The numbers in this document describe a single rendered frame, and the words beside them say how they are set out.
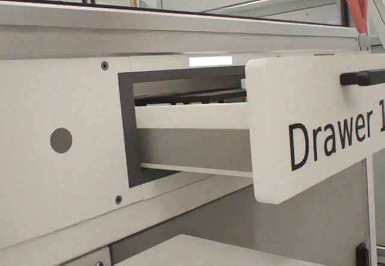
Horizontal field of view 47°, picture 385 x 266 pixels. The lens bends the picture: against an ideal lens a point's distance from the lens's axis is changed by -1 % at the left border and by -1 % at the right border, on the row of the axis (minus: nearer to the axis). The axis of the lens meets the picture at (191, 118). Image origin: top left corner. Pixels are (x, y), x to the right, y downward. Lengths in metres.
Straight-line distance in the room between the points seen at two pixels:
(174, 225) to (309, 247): 0.35
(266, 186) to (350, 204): 0.63
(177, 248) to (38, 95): 0.19
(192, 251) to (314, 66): 0.20
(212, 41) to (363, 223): 0.62
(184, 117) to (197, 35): 0.15
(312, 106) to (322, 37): 0.43
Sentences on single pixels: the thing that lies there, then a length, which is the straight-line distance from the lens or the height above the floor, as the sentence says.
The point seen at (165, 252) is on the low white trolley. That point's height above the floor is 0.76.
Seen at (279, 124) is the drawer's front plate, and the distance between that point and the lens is 0.34.
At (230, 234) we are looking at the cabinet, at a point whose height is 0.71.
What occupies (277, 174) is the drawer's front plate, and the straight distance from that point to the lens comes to 0.34.
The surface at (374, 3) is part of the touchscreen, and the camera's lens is 1.28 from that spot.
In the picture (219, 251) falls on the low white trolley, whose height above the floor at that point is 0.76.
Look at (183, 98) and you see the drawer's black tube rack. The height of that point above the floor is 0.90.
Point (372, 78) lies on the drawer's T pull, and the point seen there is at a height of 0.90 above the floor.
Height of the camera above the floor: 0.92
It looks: 5 degrees down
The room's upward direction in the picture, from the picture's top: 5 degrees counter-clockwise
